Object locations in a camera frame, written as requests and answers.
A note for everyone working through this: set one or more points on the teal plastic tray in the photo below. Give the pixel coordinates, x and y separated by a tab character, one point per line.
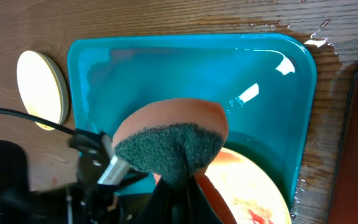
265	83

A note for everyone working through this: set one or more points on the orange sponge with green scourer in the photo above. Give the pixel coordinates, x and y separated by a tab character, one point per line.
174	139

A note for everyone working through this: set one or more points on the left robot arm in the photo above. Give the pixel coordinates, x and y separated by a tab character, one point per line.
18	204

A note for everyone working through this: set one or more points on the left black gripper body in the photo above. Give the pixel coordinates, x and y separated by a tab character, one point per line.
101	173

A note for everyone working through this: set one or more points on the yellow plate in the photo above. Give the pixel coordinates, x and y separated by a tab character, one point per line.
42	87
239	191

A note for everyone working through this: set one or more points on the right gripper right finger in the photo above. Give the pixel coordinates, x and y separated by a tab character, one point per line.
193	207

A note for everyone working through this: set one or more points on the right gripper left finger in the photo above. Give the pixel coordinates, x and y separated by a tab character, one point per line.
160	207

